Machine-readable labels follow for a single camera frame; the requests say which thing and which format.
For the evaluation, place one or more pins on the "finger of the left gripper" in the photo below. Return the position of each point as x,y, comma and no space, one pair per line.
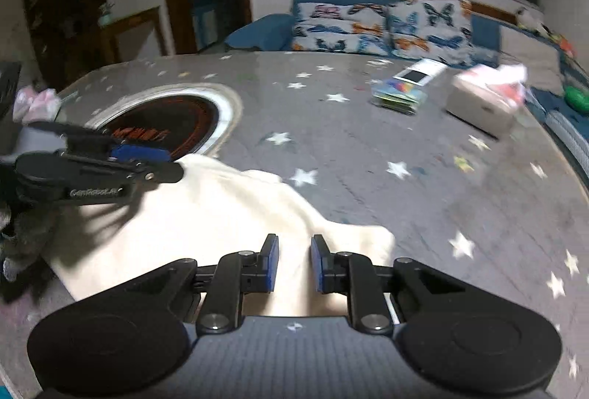
82,141
63,169

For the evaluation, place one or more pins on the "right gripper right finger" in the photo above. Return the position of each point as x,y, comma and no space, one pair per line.
354,276

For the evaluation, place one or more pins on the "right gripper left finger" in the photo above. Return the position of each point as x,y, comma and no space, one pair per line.
226,283

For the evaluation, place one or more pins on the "cream sweatshirt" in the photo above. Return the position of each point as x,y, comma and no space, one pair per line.
214,210

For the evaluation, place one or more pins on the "wooden side table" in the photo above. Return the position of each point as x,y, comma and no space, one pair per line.
109,33

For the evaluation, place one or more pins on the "black induction cooktop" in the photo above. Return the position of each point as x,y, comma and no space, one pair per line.
179,124

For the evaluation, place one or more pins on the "grey star tablecloth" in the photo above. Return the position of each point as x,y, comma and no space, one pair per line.
510,216

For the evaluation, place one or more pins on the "white tissue box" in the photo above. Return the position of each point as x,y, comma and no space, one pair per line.
488,98

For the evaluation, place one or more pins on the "left butterfly pillow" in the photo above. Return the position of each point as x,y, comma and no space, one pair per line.
359,28

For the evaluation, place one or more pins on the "butterfly pillow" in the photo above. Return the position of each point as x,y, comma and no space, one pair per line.
440,30
359,28

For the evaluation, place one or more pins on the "right butterfly pillow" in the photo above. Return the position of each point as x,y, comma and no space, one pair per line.
440,30

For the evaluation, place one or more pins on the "blue corner sofa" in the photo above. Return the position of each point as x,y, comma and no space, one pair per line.
274,32

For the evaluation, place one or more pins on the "green bowl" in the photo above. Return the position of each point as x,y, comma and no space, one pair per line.
577,100

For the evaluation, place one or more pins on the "grey cushion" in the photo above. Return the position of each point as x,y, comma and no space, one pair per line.
541,60

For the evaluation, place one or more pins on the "black white plush toy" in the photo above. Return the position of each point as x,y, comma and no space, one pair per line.
526,21

